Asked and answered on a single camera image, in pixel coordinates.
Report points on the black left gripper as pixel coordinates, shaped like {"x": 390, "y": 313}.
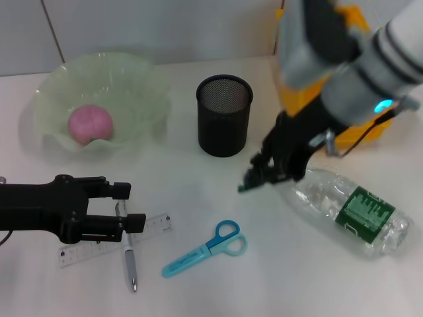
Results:
{"x": 36, "y": 208}

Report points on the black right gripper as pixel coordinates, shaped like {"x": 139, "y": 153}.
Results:
{"x": 294, "y": 142}

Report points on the green plastic wrapper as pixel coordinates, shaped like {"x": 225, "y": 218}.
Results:
{"x": 248, "y": 188}

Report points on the clear water bottle green label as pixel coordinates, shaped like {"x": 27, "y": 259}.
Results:
{"x": 330, "y": 201}

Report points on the pink peach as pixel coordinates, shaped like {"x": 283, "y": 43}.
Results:
{"x": 90, "y": 125}

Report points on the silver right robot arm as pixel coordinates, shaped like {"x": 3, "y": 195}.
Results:
{"x": 363, "y": 72}

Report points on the transparent plastic ruler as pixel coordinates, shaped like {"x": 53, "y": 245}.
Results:
{"x": 158, "y": 226}

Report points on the silver ballpoint pen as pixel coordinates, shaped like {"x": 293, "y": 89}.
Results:
{"x": 129, "y": 267}

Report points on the black mesh pen holder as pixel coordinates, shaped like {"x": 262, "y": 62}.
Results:
{"x": 223, "y": 128}

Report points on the blue capped scissors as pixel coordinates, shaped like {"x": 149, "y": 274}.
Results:
{"x": 198, "y": 256}

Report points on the pale green glass fruit bowl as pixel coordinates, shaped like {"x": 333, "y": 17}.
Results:
{"x": 132, "y": 86}

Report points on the yellow plastic bin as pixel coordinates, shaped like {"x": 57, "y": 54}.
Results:
{"x": 297, "y": 100}

